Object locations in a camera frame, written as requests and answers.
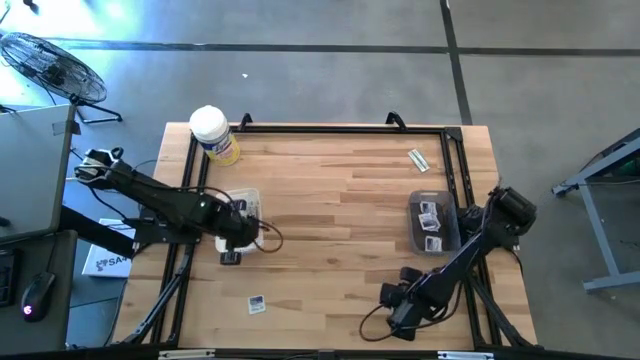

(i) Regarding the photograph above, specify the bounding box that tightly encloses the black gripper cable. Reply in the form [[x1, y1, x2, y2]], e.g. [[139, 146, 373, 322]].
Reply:
[[252, 218, 285, 255], [358, 302, 466, 344]]

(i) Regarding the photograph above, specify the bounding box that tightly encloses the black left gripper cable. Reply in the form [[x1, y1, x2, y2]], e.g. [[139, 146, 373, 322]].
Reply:
[[252, 218, 285, 255]]

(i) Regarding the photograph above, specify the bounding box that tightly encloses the black diagonal beam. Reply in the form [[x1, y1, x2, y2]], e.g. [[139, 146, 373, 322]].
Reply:
[[58, 204, 137, 260]]

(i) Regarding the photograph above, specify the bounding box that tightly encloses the Lysol wipes canister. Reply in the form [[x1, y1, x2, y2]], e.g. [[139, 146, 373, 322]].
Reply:
[[188, 104, 241, 167]]

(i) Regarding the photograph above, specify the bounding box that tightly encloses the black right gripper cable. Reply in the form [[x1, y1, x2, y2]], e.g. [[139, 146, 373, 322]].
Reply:
[[358, 302, 466, 344]]

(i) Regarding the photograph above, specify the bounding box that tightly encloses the white printed cardboard box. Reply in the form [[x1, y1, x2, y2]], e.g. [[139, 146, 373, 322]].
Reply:
[[81, 217, 139, 279]]

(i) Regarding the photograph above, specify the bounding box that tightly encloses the grey translucent plastic bin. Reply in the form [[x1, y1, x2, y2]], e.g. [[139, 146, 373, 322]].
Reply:
[[407, 189, 462, 256]]

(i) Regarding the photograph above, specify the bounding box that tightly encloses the white plastic bin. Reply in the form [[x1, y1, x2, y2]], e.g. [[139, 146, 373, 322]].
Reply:
[[213, 187, 265, 255]]

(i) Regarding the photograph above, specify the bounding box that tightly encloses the silver bracket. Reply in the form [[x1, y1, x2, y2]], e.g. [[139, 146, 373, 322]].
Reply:
[[437, 351, 495, 360], [158, 349, 216, 360]]

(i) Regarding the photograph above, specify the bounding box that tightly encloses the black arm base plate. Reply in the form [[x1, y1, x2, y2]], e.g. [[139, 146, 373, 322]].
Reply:
[[122, 217, 204, 246], [462, 207, 530, 250]]

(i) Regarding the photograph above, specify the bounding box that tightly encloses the black computer mouse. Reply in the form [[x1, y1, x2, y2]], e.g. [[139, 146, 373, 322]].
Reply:
[[20, 271, 57, 323]]

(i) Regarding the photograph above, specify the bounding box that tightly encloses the black keyboard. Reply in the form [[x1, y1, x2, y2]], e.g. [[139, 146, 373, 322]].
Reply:
[[0, 247, 19, 307]]

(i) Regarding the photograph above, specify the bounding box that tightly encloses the dark grey desk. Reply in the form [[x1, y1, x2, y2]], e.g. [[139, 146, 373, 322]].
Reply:
[[0, 229, 79, 356]]

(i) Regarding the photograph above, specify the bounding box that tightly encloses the green striped bandage wrapper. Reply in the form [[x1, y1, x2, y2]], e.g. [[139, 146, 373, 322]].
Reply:
[[407, 148, 431, 174], [245, 192, 262, 221]]

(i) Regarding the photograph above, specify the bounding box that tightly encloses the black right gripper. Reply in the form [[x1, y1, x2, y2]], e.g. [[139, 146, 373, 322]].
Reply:
[[378, 266, 427, 342]]

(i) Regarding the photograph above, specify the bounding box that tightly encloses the black floor fan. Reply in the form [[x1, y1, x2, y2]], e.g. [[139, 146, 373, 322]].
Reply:
[[0, 32, 124, 125]]

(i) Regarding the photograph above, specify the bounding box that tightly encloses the grey metal table frame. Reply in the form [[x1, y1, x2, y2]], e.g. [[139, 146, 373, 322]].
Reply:
[[551, 127, 640, 294]]

